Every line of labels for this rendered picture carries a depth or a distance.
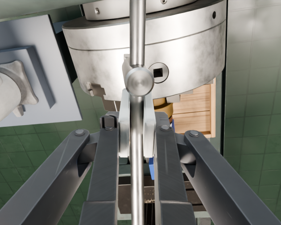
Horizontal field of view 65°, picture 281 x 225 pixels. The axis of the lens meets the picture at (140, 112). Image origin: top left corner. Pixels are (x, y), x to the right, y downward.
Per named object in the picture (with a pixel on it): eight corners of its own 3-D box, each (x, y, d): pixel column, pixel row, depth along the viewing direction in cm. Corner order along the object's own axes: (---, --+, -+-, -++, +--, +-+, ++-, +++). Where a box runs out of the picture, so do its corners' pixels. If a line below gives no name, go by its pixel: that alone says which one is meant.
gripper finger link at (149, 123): (145, 121, 15) (156, 122, 15) (143, 88, 21) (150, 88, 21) (143, 158, 16) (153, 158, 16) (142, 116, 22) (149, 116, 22)
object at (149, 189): (134, 177, 83) (132, 187, 79) (160, 175, 82) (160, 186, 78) (142, 211, 94) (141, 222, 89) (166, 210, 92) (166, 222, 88)
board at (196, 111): (101, 66, 73) (97, 70, 70) (212, 51, 68) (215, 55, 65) (119, 139, 88) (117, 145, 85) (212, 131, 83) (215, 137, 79)
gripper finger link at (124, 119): (129, 158, 16) (118, 158, 16) (130, 116, 22) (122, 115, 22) (129, 121, 15) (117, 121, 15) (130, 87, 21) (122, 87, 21)
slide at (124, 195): (113, 177, 91) (110, 185, 87) (221, 170, 84) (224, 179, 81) (121, 205, 100) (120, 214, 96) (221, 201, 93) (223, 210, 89)
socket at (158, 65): (144, 58, 36) (146, 63, 33) (165, 56, 36) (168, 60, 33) (146, 77, 37) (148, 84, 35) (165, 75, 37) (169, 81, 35)
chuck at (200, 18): (76, 15, 58) (37, 39, 30) (196, -8, 57) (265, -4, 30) (80, 29, 59) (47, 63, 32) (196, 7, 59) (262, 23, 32)
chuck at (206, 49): (80, 29, 59) (47, 63, 32) (196, 7, 59) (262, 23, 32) (89, 61, 64) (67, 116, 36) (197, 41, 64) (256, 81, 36)
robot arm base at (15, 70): (3, 114, 95) (-5, 122, 90) (-23, 64, 84) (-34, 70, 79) (43, 111, 92) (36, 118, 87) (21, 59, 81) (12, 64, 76)
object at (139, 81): (120, 50, 26) (124, 67, 15) (138, 50, 26) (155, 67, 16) (120, 68, 27) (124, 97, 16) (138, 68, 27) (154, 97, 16)
